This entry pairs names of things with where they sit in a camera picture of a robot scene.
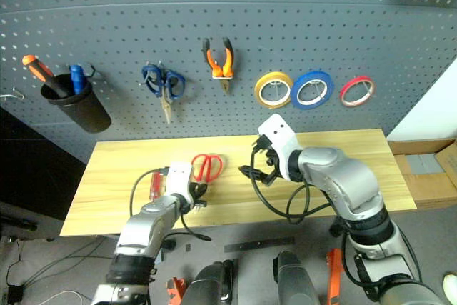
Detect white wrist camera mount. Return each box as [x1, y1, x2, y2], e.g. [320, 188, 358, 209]
[164, 161, 196, 206]
[257, 113, 305, 181]

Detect red handled screwdriver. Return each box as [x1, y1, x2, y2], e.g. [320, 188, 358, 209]
[149, 171, 164, 201]

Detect thin floor cable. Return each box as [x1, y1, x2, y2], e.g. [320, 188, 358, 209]
[6, 236, 112, 301]

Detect black power adapter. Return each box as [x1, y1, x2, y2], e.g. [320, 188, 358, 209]
[6, 284, 24, 304]

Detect orange and black pliers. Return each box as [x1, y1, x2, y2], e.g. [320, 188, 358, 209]
[201, 36, 236, 96]

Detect black cup hook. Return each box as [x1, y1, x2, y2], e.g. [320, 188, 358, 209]
[67, 63, 100, 79]

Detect short orange tool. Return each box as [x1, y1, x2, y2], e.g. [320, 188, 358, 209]
[165, 276, 187, 301]

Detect black table foot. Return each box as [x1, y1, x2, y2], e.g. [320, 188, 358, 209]
[329, 218, 344, 237]

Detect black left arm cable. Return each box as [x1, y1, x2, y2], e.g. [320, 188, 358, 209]
[129, 167, 212, 242]

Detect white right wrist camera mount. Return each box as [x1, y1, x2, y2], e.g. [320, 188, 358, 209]
[257, 113, 305, 181]

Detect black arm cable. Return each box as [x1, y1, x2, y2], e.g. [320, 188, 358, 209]
[129, 167, 212, 242]
[249, 147, 337, 226]

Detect white shoe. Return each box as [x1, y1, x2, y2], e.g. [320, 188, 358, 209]
[443, 273, 457, 297]

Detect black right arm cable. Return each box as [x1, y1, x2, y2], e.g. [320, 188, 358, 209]
[249, 147, 337, 226]

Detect blue handled screwdriver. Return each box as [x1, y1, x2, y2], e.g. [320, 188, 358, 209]
[69, 64, 86, 96]

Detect grey pegboard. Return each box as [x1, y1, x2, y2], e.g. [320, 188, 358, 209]
[0, 0, 457, 164]

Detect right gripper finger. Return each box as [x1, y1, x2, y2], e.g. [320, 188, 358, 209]
[251, 134, 275, 154]
[238, 164, 278, 188]

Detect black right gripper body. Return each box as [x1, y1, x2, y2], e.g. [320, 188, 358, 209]
[264, 145, 287, 180]

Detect long orange tool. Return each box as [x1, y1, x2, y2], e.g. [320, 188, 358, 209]
[326, 248, 345, 305]

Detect red handled scissors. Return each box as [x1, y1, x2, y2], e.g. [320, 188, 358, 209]
[191, 153, 224, 182]

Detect black plastic cup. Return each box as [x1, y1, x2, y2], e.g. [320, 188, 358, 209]
[39, 73, 113, 134]

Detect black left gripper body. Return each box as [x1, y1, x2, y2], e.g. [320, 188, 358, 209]
[188, 181, 201, 210]

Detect orange and black screwdriver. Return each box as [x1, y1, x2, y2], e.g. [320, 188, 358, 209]
[21, 54, 71, 99]

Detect brown cardboard box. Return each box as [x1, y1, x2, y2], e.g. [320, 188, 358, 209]
[386, 138, 457, 210]

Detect black metal ruler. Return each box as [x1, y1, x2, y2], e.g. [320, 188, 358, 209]
[224, 236, 296, 254]

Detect blue handled scissors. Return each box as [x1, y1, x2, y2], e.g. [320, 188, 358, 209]
[141, 63, 187, 125]

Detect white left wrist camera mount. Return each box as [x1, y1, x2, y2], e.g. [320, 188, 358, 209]
[164, 161, 196, 206]

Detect yellow tape roll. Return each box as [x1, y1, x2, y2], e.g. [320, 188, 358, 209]
[253, 71, 294, 110]

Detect dark rounded shape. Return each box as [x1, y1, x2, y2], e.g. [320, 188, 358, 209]
[181, 259, 237, 305]
[272, 250, 321, 305]

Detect red tape roll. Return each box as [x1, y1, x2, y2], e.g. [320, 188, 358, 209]
[338, 76, 377, 108]

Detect silver pegboard hook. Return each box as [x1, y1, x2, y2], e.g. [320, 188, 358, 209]
[0, 87, 26, 102]

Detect blue tape roll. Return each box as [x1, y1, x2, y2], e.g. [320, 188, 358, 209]
[289, 70, 335, 110]

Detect black cabinet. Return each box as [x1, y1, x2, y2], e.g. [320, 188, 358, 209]
[0, 106, 87, 221]

